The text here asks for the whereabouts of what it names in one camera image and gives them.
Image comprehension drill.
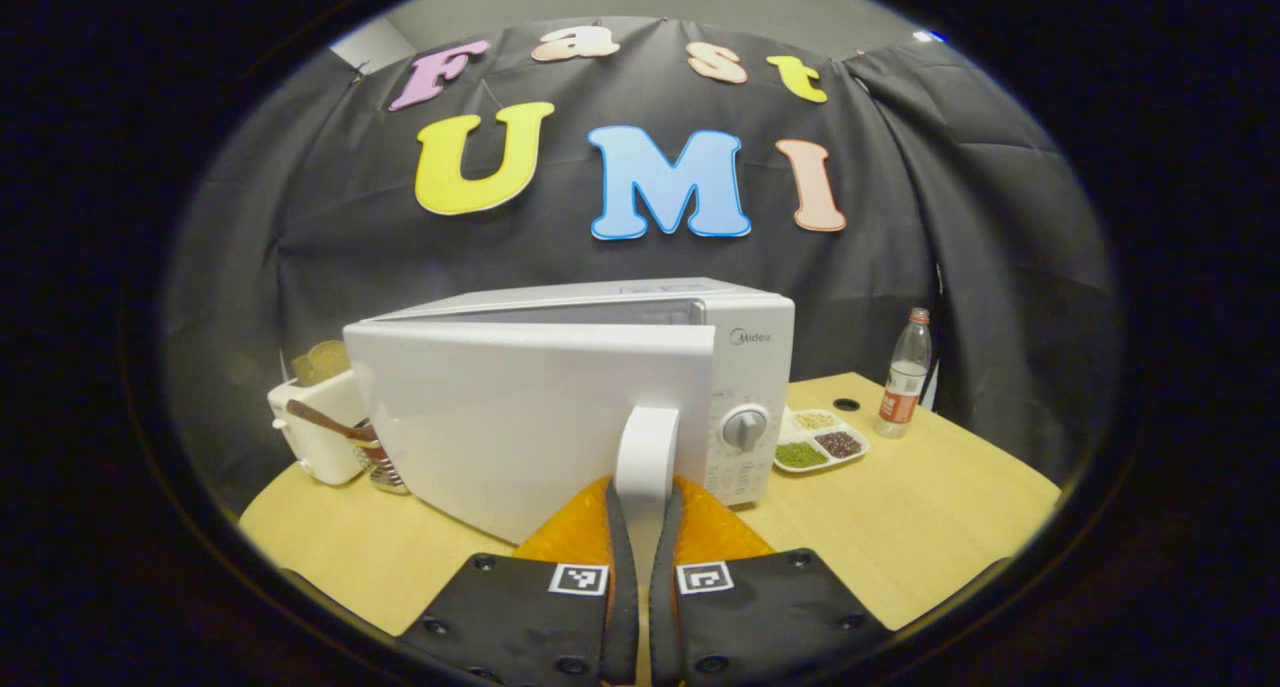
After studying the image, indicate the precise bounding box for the white microwave oven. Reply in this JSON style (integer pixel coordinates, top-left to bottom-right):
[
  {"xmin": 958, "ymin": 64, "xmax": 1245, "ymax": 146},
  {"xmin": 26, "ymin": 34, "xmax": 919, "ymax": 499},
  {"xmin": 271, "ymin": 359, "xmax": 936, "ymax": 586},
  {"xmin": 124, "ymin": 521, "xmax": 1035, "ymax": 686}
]
[{"xmin": 343, "ymin": 277, "xmax": 797, "ymax": 568}]

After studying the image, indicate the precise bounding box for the brown bread slice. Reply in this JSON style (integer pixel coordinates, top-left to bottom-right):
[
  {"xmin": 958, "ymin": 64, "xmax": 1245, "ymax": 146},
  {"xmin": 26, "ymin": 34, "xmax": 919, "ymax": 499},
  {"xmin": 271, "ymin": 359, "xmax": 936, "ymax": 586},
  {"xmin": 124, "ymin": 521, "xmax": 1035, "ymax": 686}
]
[{"xmin": 290, "ymin": 340, "xmax": 351, "ymax": 388}]

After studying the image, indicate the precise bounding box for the black backdrop cloth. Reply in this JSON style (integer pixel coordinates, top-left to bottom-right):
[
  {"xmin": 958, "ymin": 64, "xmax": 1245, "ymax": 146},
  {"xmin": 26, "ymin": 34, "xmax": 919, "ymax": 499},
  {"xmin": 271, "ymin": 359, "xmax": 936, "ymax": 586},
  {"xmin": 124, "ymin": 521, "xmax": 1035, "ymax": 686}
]
[{"xmin": 165, "ymin": 17, "xmax": 1116, "ymax": 513}]

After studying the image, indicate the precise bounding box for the white toaster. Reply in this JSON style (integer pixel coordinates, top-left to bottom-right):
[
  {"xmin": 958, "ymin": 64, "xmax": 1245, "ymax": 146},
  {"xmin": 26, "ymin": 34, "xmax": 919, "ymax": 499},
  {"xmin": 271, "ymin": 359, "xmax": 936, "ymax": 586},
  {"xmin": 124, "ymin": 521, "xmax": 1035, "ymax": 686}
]
[{"xmin": 267, "ymin": 369, "xmax": 376, "ymax": 486}]

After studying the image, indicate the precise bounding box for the clear plastic bottle red label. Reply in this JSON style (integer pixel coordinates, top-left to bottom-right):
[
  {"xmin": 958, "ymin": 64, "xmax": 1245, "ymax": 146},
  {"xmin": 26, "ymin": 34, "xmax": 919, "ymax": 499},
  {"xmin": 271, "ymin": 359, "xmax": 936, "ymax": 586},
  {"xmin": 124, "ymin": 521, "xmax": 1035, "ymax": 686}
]
[{"xmin": 875, "ymin": 307, "xmax": 933, "ymax": 439}]

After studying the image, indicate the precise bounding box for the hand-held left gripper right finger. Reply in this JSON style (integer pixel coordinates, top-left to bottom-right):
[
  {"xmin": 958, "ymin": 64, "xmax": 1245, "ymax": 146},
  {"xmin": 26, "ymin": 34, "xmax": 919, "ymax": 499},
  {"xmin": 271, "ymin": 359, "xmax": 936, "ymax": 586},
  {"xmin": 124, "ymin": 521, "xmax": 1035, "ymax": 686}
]
[{"xmin": 648, "ymin": 477, "xmax": 891, "ymax": 686}]

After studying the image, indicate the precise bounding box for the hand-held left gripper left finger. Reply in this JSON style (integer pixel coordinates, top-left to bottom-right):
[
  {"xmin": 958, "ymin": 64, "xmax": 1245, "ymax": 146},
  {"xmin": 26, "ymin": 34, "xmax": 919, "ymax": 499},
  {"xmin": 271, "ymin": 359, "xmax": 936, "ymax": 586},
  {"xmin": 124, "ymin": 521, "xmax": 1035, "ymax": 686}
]
[{"xmin": 395, "ymin": 475, "xmax": 641, "ymax": 686}]

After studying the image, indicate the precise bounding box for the white divided bean tray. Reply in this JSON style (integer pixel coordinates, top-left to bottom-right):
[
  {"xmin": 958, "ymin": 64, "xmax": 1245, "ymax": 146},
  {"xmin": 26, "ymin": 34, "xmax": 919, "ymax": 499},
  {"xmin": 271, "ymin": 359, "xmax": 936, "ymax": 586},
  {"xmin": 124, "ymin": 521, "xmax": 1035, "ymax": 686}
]
[{"xmin": 772, "ymin": 407, "xmax": 871, "ymax": 475}]

